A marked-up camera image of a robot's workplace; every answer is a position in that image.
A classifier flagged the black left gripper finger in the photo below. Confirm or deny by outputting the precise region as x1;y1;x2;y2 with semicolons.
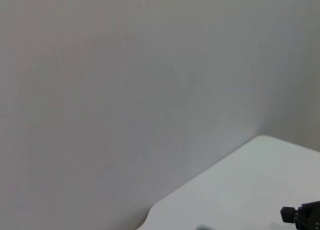
279;200;320;225

